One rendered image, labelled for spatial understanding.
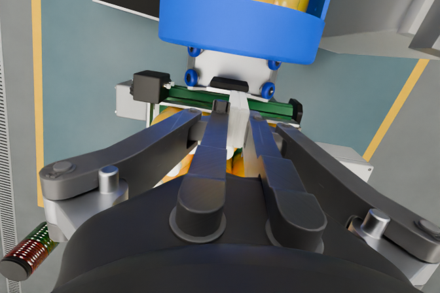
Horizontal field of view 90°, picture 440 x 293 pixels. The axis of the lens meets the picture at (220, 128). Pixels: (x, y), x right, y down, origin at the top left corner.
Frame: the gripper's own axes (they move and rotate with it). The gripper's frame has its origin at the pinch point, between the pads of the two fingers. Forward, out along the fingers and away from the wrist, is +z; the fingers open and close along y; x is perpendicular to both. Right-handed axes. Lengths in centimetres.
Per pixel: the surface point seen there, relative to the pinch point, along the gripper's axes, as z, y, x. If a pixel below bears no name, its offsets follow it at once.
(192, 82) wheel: 37.2, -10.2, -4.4
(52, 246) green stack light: 16, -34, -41
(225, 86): 30.8, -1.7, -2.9
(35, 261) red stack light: 11, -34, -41
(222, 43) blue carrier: 12.1, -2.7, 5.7
